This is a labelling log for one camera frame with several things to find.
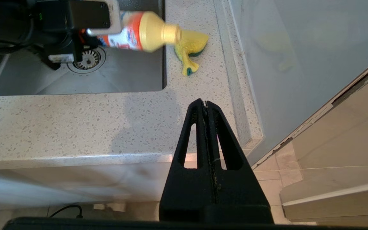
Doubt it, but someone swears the metal sink drain strainer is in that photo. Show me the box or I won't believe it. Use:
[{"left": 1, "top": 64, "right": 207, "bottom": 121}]
[{"left": 67, "top": 45, "right": 106, "bottom": 74}]

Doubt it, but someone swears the white base cabinet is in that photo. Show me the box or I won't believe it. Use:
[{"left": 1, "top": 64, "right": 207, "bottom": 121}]
[{"left": 0, "top": 155, "right": 175, "bottom": 211}]

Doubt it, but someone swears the orange dish soap bottle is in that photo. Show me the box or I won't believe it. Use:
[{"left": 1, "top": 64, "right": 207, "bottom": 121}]
[{"left": 97, "top": 11, "right": 182, "bottom": 52}]

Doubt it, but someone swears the black floor cable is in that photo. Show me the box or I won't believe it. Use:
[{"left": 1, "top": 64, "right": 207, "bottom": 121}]
[{"left": 48, "top": 205, "right": 84, "bottom": 219}]

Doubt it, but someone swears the stainless steel sink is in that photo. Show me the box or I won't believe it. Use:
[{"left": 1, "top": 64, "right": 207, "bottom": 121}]
[{"left": 0, "top": 0, "right": 167, "bottom": 97}]

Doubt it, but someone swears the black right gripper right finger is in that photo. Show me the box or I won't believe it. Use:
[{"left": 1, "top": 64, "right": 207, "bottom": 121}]
[{"left": 207, "top": 101, "right": 274, "bottom": 223}]

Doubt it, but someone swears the beige cabinet panel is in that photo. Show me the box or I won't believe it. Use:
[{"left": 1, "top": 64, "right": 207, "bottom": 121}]
[{"left": 252, "top": 53, "right": 368, "bottom": 225}]

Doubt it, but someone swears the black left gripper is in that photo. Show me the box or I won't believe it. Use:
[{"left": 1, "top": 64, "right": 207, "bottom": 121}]
[{"left": 27, "top": 0, "right": 86, "bottom": 71}]

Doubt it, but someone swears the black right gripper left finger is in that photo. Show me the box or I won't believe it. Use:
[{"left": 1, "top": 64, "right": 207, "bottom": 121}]
[{"left": 159, "top": 98, "right": 217, "bottom": 223}]

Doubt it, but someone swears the yellow green sponge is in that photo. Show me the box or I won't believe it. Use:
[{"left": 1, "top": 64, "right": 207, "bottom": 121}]
[{"left": 174, "top": 30, "right": 209, "bottom": 76}]

